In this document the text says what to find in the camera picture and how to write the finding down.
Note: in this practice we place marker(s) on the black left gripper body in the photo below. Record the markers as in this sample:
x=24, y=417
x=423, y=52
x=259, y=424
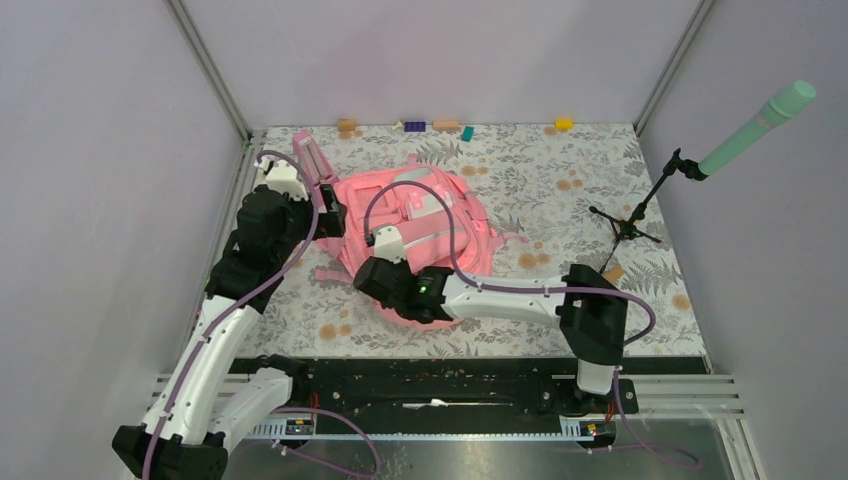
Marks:
x=329, y=224

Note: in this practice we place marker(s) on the wooden block back left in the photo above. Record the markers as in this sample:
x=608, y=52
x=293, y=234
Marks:
x=346, y=125

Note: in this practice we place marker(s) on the floral patterned table mat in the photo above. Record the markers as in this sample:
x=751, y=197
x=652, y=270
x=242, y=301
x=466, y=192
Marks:
x=533, y=181

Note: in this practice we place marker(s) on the wooden block back centre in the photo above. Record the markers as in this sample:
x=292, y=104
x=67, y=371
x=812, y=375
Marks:
x=446, y=125

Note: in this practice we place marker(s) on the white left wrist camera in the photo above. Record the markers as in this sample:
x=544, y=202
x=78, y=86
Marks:
x=280, y=176

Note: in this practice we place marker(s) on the black microphone tripod stand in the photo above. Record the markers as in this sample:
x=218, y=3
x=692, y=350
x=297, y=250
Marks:
x=627, y=229

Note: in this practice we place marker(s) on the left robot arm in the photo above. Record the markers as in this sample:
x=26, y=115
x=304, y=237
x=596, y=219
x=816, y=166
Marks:
x=184, y=435

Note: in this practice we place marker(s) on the pink metronome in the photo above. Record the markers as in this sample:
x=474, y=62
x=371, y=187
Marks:
x=312, y=159

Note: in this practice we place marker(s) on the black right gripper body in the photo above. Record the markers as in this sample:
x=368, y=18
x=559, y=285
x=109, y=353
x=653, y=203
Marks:
x=399, y=307

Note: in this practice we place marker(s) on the teal toy block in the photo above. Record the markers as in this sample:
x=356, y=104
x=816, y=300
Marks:
x=467, y=134

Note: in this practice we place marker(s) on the pink student backpack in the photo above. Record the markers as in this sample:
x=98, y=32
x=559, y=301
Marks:
x=406, y=197

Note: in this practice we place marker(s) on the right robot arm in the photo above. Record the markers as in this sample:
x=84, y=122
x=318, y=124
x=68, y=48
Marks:
x=590, y=314

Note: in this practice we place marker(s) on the mint green microphone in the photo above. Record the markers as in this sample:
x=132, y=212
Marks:
x=777, y=110

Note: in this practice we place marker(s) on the aluminium frame rail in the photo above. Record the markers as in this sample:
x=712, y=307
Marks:
x=238, y=162

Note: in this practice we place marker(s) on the purple toy brick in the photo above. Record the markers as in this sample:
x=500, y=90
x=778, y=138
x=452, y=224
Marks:
x=414, y=126

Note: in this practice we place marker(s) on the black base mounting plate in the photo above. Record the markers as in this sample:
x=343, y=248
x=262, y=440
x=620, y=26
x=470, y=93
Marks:
x=455, y=396

